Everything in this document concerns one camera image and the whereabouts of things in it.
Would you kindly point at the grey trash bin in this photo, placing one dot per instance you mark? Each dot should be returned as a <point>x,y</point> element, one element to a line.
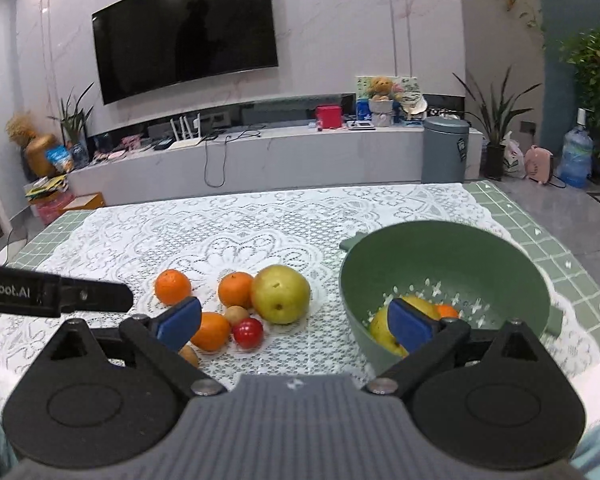
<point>445,152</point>

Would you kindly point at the small brown fruit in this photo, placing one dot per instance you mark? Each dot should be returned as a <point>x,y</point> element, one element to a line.
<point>236,314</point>
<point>190,356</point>

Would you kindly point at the green checked tablecloth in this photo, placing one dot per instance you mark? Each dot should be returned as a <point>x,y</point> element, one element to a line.
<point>540,250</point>

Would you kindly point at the black flat television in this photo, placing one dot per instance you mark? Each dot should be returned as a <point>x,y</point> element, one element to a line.
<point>180,35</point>

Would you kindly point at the potted long leaf plant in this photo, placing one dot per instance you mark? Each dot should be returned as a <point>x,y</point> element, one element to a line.
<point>495,160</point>

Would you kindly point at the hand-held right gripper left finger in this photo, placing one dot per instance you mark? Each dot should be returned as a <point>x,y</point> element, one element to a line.
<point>180,322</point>

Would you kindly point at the blue snack bag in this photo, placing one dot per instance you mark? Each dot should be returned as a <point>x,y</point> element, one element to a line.
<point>60,158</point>

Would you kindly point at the tall green leafy plant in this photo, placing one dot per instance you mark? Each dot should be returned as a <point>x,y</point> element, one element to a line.
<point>592,70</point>

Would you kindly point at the yellow green pear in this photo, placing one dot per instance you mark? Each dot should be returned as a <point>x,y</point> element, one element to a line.
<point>280,294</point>

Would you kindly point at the wall outlet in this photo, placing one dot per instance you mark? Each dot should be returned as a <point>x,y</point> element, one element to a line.
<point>528,126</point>

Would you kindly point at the white long media cabinet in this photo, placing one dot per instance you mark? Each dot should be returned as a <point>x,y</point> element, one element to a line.
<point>305,160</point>

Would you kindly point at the red box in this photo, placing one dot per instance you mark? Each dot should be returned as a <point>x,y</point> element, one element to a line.
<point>328,117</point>

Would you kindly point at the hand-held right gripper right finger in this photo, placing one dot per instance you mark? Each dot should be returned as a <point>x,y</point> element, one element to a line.
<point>410,327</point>

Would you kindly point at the small potted green plant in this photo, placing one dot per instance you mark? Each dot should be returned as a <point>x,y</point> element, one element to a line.
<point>72,120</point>

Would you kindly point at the blue water bottle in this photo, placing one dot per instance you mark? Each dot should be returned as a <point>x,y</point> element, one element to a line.
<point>575,157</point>

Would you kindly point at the white lace tablecloth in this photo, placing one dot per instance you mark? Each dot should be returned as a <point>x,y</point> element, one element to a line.
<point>280,220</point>

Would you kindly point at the white plastic bag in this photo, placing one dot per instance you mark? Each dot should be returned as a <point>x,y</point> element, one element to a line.
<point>513,157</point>

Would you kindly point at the pink basket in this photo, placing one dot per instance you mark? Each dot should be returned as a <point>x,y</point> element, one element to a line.
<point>52,210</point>

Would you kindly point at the green colander bowl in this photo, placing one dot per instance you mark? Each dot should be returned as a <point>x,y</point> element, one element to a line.
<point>430,255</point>

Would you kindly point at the pile of colourful packets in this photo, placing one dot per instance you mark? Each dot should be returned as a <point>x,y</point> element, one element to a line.
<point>45,189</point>

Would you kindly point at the orange cardboard box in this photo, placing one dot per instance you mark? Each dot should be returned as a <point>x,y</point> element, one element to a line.
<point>82,202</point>

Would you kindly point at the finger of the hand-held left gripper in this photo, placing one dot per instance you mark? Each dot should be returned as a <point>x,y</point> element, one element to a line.
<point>100,296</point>

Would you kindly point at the white router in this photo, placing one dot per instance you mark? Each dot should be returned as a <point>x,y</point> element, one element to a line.
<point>185,142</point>

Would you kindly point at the pink space heater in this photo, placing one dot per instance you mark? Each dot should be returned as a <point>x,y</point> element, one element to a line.
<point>539,164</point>

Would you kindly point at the golden vase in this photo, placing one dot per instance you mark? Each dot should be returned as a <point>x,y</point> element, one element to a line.
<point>39,154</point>

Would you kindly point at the brown teddy bear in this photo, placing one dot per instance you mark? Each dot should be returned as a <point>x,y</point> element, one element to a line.
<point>380,87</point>

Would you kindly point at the orange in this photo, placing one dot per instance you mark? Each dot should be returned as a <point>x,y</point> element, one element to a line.
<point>447,311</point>
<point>172,286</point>
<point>212,332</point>
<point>236,290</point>

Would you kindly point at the red cherry tomato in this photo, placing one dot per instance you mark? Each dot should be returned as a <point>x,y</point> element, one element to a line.
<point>248,332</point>

